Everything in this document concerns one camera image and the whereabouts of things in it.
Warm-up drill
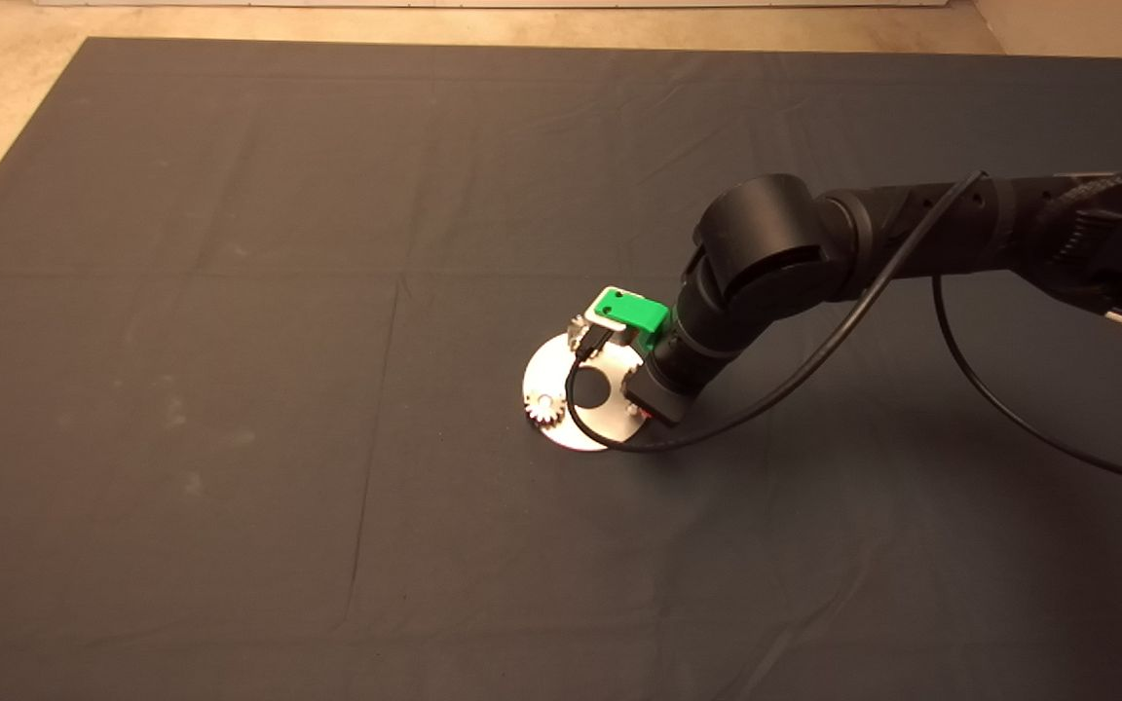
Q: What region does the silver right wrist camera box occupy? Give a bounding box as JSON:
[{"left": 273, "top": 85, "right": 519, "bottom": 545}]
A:
[{"left": 571, "top": 287, "right": 640, "bottom": 366}]

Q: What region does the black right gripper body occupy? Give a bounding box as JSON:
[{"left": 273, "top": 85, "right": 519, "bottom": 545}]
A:
[{"left": 622, "top": 355, "right": 693, "bottom": 426}]

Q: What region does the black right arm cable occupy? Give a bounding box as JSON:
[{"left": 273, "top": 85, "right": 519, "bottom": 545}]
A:
[{"left": 564, "top": 171, "right": 1122, "bottom": 493}]

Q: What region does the dark grey table cloth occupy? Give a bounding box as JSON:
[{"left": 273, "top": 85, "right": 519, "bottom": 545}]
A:
[{"left": 0, "top": 37, "right": 1122, "bottom": 701}]

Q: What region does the round metal carrier plate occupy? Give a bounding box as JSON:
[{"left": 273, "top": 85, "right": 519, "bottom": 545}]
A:
[{"left": 522, "top": 331, "right": 655, "bottom": 454}]

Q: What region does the green right camera mount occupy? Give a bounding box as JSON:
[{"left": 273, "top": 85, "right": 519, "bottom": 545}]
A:
[{"left": 592, "top": 287, "right": 671, "bottom": 353}]

